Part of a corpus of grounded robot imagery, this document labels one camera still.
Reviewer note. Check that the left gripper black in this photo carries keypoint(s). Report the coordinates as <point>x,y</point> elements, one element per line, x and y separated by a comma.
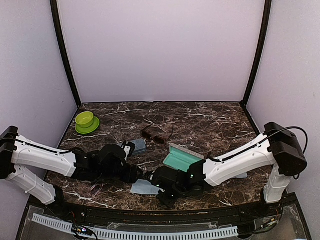
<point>130,177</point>

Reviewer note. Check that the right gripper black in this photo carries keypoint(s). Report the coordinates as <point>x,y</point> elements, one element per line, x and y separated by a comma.
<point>168,202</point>

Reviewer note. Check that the light blue cleaning cloth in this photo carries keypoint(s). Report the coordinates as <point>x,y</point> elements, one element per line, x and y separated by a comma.
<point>144,187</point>

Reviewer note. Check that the beige glasses case teal lining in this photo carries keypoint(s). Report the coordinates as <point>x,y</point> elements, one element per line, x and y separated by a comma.
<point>180,158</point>

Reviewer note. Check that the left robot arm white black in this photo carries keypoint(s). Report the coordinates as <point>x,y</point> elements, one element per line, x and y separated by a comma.
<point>17,153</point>

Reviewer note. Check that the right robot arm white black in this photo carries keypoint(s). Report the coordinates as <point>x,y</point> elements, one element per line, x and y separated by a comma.
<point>277,146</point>

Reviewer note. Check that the pink transparent sunglasses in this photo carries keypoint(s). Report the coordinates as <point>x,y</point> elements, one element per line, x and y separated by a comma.
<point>96,189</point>

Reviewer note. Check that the brown sunglasses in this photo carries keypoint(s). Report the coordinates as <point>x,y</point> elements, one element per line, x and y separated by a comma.
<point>155,138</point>

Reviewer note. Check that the blue-grey glasses case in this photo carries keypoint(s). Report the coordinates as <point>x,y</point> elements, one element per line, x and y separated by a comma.
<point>140,146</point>

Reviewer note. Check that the green plate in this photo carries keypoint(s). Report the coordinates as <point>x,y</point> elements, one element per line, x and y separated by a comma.
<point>89,129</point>

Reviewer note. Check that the green bowl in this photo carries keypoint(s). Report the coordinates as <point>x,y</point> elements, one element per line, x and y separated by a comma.
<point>85,120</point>

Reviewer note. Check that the folded light blue cloth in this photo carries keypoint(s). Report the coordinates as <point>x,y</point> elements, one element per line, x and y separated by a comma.
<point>241,176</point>

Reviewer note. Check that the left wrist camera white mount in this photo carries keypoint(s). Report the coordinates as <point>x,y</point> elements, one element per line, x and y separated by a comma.
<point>129,148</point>

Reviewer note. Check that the black front rail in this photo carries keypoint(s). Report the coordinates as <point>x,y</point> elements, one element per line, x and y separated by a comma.
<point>239,214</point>

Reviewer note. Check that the white slotted cable duct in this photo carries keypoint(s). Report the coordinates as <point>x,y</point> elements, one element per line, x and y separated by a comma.
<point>134,232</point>

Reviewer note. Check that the left black frame post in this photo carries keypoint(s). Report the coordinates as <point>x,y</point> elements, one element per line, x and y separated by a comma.
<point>63,51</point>

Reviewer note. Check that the black frame post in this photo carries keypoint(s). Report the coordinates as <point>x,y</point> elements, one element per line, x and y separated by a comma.
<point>63,51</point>
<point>258,53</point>

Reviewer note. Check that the right black frame post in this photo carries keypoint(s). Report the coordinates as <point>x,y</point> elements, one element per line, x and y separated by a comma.
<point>258,53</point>

